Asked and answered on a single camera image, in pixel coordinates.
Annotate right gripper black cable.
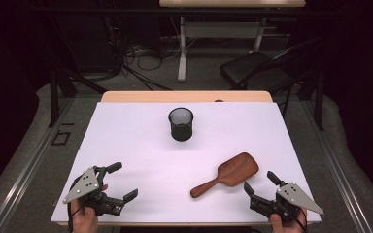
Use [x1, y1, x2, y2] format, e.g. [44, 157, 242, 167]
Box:
[285, 207, 308, 233]

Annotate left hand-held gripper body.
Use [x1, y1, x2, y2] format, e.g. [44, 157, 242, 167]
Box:
[62, 165, 125, 217]

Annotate brown wooden hairbrush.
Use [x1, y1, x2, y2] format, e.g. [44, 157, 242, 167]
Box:
[189, 151, 260, 199]

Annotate dark equipment cabinet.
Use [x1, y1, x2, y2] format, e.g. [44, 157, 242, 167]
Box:
[56, 13, 118, 74]

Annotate person's right hand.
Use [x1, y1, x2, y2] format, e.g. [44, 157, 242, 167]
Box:
[269, 207, 309, 233]

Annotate black folding chair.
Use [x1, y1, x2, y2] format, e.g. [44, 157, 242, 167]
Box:
[220, 36, 325, 132]

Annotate metal floor rail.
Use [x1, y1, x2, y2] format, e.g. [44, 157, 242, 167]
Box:
[0, 96, 76, 233]
[299, 98, 373, 233]

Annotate black metal stand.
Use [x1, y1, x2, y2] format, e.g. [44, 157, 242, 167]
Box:
[299, 72, 325, 132]
[47, 16, 109, 129]

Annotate black horizontal metal bar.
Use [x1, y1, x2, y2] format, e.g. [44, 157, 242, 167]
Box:
[28, 8, 341, 17]

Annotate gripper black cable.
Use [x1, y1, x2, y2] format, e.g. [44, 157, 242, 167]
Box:
[285, 207, 308, 233]
[66, 176, 88, 233]

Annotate wooden table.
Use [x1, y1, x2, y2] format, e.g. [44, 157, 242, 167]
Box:
[57, 90, 319, 227]

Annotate black mesh cup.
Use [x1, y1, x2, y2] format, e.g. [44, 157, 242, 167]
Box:
[167, 107, 194, 143]

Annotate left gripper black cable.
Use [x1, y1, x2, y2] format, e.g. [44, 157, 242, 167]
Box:
[66, 176, 88, 233]

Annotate white-legged desk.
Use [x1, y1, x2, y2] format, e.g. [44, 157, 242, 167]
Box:
[158, 0, 307, 83]

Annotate tangled floor cables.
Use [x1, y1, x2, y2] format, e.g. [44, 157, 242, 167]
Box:
[122, 38, 188, 92]

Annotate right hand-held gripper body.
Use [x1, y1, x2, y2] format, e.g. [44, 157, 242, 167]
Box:
[249, 182, 324, 224]

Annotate person's left hand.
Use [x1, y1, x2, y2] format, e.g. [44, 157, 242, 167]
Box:
[69, 184, 109, 233]

